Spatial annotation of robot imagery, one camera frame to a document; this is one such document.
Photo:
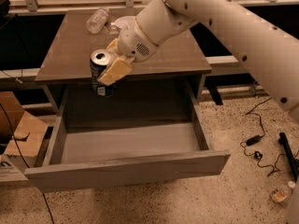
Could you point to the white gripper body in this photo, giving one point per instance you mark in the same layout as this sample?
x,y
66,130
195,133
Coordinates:
x,y
135,42

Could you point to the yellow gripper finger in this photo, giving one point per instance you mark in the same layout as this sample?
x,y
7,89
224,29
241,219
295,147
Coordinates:
x,y
120,68
113,47

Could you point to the blue pepsi can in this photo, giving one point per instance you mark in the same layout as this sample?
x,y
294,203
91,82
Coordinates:
x,y
99,61

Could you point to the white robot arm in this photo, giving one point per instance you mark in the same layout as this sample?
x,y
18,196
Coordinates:
x,y
268,54

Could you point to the grey cabinet with glossy top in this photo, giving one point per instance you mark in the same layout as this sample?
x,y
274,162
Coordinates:
x,y
68,59

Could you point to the grey open drawer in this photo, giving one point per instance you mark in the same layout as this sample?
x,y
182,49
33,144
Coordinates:
x,y
147,131

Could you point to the white ceramic bowl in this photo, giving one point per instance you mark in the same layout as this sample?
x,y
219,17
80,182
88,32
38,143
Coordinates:
x,y
120,22

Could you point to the clear plastic water bottle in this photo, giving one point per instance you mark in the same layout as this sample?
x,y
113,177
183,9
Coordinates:
x,y
97,20

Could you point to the brown cardboard box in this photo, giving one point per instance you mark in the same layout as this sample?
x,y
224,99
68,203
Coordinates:
x,y
21,138

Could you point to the black bar on floor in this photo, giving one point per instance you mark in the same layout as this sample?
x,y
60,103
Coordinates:
x,y
293,162

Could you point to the small plastic bottle on floor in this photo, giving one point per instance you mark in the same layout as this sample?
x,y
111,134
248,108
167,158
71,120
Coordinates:
x,y
282,192

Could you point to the black power adapter with cable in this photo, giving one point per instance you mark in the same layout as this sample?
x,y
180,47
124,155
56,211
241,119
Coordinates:
x,y
257,155

